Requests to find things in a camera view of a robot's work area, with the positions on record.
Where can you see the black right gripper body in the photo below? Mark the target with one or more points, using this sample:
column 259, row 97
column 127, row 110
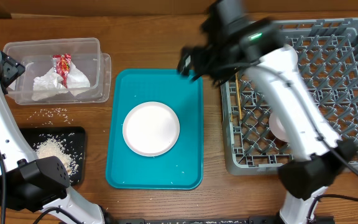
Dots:
column 215, row 60

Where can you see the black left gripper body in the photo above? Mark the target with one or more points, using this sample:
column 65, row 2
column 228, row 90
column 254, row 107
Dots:
column 10, row 70

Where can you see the wooden chopstick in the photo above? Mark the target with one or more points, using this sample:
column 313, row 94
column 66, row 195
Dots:
column 238, row 95

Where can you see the white napkin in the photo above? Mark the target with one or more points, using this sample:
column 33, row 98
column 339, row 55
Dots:
column 77, row 81
column 48, row 86

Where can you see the red snack wrapper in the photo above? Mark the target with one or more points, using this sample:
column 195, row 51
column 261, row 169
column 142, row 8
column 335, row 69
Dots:
column 62, row 64

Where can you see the small pink plate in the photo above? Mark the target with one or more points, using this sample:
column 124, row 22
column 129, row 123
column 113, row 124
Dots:
column 276, row 127

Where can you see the large pink plate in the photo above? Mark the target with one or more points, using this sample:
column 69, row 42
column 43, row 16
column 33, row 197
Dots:
column 151, row 129

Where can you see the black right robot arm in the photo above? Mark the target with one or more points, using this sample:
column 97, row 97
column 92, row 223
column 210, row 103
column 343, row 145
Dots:
column 290, row 97

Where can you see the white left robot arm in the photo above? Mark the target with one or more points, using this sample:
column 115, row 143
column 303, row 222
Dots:
column 28, row 182

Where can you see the grey dishwasher rack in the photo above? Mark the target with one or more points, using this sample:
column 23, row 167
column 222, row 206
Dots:
column 328, row 62

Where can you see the clear plastic bin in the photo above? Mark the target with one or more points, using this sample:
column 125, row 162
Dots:
column 37, row 55

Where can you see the scattered rice grains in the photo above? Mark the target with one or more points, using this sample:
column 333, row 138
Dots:
column 49, row 117

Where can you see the pile of rice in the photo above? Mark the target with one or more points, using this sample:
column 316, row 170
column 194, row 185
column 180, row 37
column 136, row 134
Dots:
column 54, row 147

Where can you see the black plastic tray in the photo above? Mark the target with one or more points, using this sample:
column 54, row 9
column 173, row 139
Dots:
column 72, row 138

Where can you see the teal serving tray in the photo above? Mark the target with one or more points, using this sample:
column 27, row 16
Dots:
column 181, row 168

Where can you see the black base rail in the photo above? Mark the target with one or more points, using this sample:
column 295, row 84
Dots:
column 197, row 221

